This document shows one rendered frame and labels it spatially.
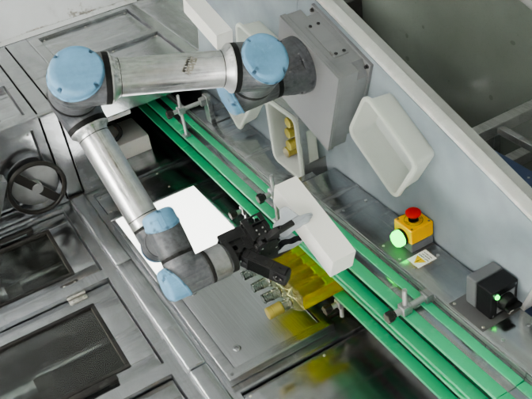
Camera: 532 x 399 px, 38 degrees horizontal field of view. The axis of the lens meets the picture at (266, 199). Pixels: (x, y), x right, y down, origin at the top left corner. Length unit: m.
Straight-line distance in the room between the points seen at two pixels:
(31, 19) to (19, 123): 2.90
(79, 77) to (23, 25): 3.97
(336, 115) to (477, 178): 0.42
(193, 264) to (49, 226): 1.33
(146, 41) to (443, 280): 1.72
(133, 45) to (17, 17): 2.53
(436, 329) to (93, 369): 1.02
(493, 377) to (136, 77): 0.99
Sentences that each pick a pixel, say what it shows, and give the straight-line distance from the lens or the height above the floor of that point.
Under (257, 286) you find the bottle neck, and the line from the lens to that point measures 2.15.
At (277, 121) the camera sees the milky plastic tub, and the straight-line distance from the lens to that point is 2.37.
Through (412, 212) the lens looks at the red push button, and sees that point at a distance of 1.94.
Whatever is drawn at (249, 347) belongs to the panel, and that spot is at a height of 1.22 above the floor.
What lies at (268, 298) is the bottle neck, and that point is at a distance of 2.11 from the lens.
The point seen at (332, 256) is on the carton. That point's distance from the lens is 1.67.
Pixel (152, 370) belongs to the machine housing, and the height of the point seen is 1.47.
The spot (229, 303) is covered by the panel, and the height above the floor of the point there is 1.18.
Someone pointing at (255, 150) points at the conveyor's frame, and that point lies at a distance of 2.60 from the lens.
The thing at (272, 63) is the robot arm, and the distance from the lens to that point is 1.77.
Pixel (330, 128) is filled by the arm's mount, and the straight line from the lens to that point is 2.00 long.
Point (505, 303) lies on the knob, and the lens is 1.78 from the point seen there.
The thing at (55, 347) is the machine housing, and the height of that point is 1.67.
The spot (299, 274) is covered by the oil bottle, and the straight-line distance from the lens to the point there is 2.13.
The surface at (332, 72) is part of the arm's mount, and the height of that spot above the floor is 0.85.
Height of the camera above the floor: 1.74
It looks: 20 degrees down
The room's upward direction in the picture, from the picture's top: 115 degrees counter-clockwise
